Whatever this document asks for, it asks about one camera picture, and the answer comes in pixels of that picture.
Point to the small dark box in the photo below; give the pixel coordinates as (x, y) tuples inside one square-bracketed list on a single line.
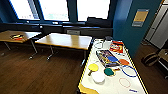
[(108, 38)]

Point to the teal round disc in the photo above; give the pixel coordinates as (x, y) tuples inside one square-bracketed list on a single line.
[(109, 71)]

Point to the bright window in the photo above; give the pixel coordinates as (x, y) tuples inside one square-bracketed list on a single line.
[(21, 8), (53, 9), (93, 10)]

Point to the orange red toy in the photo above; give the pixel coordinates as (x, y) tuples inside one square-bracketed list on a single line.
[(17, 37)]

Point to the white hallway door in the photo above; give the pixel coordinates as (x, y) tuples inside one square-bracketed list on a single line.
[(160, 28)]

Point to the orange red board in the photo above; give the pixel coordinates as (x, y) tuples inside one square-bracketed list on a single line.
[(116, 47)]

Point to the framed wall picture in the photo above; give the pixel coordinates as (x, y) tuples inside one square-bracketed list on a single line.
[(140, 17)]

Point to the white bowl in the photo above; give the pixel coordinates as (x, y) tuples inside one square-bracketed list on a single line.
[(98, 77)]

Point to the small yellow table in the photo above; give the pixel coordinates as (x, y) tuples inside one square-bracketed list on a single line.
[(31, 34)]

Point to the blue game box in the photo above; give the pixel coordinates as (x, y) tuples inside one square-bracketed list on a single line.
[(107, 58)]

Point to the dark sofa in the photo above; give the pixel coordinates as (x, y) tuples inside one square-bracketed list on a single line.
[(90, 29)]

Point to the white top low table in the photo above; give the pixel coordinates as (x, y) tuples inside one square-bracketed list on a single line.
[(65, 40)]

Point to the yellow round paddle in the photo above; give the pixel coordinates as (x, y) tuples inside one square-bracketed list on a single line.
[(93, 67)]

